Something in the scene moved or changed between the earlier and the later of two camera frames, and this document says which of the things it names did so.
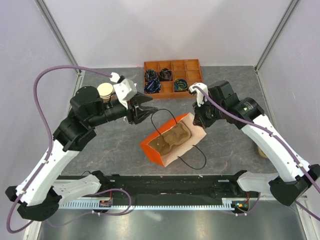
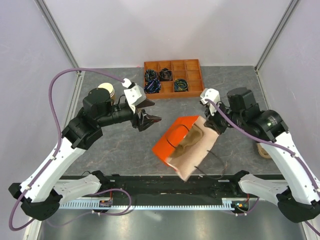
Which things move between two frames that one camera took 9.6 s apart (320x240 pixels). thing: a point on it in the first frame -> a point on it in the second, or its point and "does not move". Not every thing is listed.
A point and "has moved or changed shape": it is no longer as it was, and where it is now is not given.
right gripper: (199, 119) -> (212, 121)
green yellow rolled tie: (180, 85) does not move
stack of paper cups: (105, 90) does not move
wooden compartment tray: (171, 78) does not move
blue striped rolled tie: (153, 86) does not move
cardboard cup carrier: (180, 134) -> (194, 134)
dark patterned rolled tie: (151, 74) does not move
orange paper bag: (166, 146) has moved or changed shape
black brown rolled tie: (165, 74) does not move
